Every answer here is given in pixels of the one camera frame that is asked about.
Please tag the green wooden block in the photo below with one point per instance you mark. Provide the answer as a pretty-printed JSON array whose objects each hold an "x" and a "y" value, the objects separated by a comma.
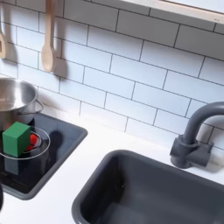
[{"x": 16, "y": 138}]

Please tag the black stove top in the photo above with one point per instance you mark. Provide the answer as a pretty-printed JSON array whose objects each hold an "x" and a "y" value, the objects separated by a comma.
[{"x": 55, "y": 145}]

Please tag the dark grey tap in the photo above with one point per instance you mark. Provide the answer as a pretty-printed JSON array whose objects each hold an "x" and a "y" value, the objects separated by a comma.
[{"x": 192, "y": 137}]

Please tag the wooden spoon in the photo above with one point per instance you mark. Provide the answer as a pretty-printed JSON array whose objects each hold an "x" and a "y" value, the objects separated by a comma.
[{"x": 48, "y": 52}]

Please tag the dark grey sink basin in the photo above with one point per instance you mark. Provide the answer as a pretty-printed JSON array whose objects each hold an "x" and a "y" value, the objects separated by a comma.
[{"x": 151, "y": 192}]

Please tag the steel pot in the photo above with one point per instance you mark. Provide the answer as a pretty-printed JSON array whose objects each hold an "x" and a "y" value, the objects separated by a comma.
[{"x": 13, "y": 99}]

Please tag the white wooden shelf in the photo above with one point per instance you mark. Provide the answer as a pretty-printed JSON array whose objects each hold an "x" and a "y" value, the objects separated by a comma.
[{"x": 186, "y": 8}]

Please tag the wooden slotted spatula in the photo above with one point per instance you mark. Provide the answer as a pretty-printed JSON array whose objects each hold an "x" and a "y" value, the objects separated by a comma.
[{"x": 2, "y": 43}]

